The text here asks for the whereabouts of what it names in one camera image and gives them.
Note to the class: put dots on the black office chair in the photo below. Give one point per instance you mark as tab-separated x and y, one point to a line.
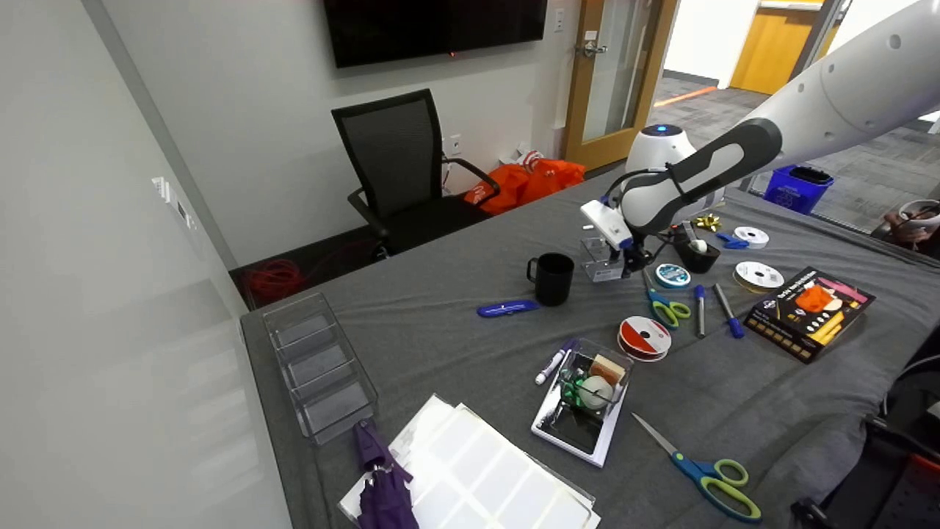
398	158

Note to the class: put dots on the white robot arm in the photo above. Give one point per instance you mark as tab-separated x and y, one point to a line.
868	86

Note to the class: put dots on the twine spool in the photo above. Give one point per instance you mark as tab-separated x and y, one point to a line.
607	369

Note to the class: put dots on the orange bag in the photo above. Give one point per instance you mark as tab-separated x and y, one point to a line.
513	187

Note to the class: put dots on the blue marker left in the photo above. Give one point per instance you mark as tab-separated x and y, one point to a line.
701	310

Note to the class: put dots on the wall outlet plate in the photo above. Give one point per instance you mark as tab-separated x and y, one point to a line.
171	200

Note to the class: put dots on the orange ribbon spool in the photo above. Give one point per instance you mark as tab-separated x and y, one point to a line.
645	338

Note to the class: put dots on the white tape roll near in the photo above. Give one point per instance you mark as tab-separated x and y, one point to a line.
760	274

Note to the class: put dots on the green white ball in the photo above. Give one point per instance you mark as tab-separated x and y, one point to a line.
588	396

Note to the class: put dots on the blue flat tag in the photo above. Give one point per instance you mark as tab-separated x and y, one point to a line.
507	310

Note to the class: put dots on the clear compartment organizer tray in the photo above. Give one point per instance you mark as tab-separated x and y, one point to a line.
322	372

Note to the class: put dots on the large green blue scissors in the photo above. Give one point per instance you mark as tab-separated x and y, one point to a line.
721	482

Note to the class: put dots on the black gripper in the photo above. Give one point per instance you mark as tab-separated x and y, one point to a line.
611	228

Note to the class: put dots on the wooden glass door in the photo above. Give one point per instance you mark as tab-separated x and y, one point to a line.
617	56

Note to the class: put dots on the black mug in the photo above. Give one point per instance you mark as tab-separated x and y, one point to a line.
551	274

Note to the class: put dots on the white tape roll middle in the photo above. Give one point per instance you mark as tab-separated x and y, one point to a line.
752	237

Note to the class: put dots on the small green scissors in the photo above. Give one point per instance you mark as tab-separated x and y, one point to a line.
663	306

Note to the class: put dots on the white label sheets stack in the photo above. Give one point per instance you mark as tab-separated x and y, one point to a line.
466	475

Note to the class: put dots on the black wall television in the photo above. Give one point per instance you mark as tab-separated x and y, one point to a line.
386	30

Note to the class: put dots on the blue recycling bin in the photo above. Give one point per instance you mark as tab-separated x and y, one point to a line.
796	187

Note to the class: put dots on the white blue marker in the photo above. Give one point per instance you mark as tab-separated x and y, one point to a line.
552	362

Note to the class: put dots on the small clear plastic box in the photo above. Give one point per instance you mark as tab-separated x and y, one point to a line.
604	262

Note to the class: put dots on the white tape roll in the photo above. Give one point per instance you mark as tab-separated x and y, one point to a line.
752	237
760	274

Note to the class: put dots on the blue marker right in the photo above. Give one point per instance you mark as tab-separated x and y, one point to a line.
732	321

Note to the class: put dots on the purple cloth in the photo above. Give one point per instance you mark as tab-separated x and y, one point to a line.
386	498

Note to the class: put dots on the black orange book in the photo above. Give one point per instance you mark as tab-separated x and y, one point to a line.
809	313

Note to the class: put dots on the teal tape roll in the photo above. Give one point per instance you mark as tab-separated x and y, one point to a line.
670	274

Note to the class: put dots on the yellow bow right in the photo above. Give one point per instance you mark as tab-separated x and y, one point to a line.
708	222

